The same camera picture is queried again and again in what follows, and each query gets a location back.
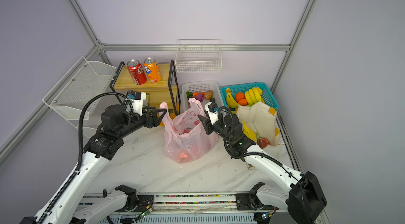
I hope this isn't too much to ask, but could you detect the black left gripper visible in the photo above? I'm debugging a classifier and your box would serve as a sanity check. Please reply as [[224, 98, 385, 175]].
[[117, 107, 167, 139]]

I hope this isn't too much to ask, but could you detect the pink plastic grocery bag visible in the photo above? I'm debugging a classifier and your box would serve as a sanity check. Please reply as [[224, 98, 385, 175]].
[[162, 99, 218, 164]]

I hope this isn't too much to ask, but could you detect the yellow potato chips bag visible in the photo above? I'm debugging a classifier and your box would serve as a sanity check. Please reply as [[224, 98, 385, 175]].
[[242, 121, 258, 144]]

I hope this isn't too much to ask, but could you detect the white canvas tote bag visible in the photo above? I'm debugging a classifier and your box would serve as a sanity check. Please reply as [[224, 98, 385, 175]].
[[236, 102, 284, 159]]

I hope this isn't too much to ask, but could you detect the red cola can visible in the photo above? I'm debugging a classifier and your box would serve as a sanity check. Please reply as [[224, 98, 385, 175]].
[[127, 59, 147, 85], [257, 138, 270, 149]]

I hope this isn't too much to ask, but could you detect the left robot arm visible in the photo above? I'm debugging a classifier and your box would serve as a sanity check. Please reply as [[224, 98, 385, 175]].
[[21, 92, 167, 224]]

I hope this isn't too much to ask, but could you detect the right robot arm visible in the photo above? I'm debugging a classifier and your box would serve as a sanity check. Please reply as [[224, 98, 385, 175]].
[[198, 103, 327, 224]]

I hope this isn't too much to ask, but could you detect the orange mango gummy bag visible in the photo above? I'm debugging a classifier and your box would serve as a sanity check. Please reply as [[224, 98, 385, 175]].
[[160, 113, 176, 126]]

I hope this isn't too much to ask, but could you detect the purple onion back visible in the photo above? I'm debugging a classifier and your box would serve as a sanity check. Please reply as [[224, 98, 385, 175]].
[[195, 94, 205, 102]]

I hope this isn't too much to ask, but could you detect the brown potato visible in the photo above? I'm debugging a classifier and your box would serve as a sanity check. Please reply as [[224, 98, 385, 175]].
[[204, 90, 214, 100]]

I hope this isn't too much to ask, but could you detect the orange carrot back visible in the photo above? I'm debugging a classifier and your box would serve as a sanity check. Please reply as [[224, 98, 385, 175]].
[[193, 92, 205, 97]]

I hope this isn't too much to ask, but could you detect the light purple eggplant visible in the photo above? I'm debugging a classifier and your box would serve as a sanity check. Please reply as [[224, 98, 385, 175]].
[[186, 91, 194, 99]]

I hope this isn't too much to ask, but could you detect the yellow banana left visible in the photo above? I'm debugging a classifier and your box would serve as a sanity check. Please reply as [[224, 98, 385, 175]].
[[225, 88, 239, 113]]

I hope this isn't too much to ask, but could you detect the white plastic vegetable basket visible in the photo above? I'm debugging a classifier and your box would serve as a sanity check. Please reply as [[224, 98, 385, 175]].
[[180, 81, 224, 112]]

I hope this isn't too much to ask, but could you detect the orange soda can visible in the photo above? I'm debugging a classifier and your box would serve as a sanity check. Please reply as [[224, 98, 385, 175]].
[[143, 58, 162, 83]]

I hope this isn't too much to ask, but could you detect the orange fruit front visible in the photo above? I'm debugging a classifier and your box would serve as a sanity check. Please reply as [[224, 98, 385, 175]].
[[238, 99, 248, 106]]

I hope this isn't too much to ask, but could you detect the orange fruit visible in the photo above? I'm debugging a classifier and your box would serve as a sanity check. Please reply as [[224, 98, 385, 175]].
[[235, 92, 245, 102], [238, 99, 248, 106]]

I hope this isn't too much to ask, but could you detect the orange fruit back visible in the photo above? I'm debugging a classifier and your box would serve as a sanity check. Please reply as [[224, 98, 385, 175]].
[[235, 92, 245, 102]]

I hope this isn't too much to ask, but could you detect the yellow banana bunch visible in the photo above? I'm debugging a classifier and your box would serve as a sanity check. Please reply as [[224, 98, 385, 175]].
[[244, 87, 264, 106]]

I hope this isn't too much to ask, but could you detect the teal plastic fruit basket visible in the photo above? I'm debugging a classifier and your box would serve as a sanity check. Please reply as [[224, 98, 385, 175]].
[[220, 82, 279, 110]]

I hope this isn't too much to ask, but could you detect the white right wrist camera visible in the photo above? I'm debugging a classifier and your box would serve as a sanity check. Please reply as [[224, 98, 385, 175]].
[[205, 102, 219, 125]]

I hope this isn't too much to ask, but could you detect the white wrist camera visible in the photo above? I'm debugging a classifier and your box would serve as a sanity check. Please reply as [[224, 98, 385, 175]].
[[205, 102, 219, 125], [124, 90, 149, 115]]

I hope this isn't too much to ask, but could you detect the black frame wooden shelf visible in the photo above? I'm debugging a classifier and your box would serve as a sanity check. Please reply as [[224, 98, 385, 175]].
[[109, 60, 181, 115]]

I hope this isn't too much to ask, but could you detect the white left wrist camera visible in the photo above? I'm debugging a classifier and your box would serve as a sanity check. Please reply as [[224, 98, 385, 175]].
[[124, 90, 149, 115]]

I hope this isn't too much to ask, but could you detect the white wire wall basket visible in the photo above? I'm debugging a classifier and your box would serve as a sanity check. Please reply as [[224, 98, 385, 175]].
[[175, 39, 223, 73]]

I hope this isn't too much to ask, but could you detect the white mesh wall rack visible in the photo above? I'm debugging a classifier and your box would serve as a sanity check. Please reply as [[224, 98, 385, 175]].
[[42, 57, 119, 138]]

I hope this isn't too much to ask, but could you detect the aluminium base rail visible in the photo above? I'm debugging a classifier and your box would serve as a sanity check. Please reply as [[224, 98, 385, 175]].
[[99, 192, 295, 224]]

